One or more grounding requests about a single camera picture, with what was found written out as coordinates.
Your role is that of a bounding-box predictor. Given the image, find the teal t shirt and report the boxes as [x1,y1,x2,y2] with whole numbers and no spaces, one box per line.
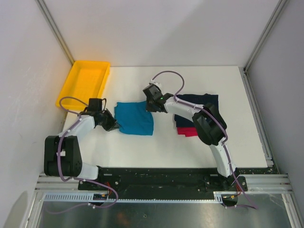
[114,101,154,136]

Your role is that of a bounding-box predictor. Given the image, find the red t shirt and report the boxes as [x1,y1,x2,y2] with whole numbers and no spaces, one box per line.
[177,127,198,137]

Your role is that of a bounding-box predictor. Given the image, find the navy t shirt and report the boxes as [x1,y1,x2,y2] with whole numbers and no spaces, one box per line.
[173,93,219,128]

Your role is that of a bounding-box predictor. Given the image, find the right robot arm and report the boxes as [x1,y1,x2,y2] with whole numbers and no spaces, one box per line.
[143,84,236,190]

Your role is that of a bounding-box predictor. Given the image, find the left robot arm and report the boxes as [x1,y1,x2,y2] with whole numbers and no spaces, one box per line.
[44,98,118,190]

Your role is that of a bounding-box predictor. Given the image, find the yellow plastic tray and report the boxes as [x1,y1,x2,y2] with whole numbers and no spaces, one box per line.
[56,60,110,111]

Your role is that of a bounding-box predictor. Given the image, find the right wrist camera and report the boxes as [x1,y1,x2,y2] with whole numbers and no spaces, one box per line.
[149,80,162,89]

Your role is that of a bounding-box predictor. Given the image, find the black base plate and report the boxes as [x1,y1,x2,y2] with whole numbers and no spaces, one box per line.
[78,167,249,200]

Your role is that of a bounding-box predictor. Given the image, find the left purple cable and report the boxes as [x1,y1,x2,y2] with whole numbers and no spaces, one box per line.
[44,96,119,215]

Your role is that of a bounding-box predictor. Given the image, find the grey slotted cable duct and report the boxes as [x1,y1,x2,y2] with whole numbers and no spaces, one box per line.
[44,192,238,203]

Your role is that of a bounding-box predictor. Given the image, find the right aluminium frame post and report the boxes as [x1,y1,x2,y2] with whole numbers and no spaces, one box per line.
[243,0,289,74]

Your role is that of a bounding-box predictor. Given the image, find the aluminium frame post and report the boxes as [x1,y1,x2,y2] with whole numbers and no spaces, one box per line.
[243,0,289,74]
[35,0,75,65]

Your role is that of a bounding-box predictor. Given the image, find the left aluminium frame post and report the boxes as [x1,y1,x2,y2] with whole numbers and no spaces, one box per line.
[35,0,75,65]

